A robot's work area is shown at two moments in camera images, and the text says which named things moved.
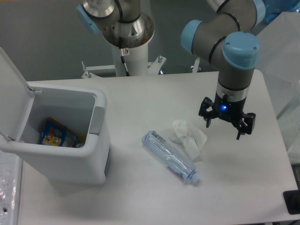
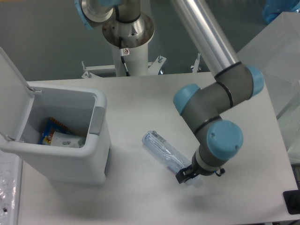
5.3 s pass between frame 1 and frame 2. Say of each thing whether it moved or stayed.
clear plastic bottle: stayed
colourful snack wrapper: stayed
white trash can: stayed
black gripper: moved
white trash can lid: stayed
